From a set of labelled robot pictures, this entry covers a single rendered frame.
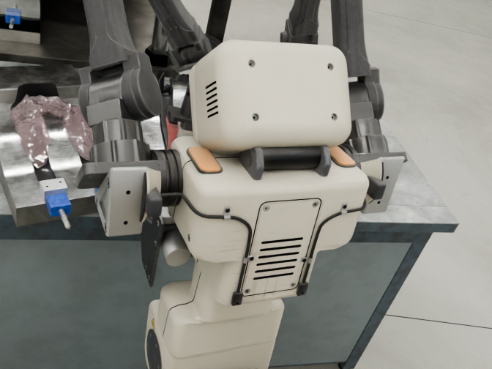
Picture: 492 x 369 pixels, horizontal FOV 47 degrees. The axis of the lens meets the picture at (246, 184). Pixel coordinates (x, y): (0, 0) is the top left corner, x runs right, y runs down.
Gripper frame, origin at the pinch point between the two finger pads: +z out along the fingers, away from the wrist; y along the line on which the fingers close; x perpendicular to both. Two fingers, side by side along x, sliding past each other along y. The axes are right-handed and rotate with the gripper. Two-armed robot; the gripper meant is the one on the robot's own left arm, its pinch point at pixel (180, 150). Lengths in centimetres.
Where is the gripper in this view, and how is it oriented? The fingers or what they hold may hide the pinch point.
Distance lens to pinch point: 132.5
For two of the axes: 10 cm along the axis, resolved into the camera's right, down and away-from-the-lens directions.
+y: -9.1, -1.6, -3.8
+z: -3.2, 8.5, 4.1
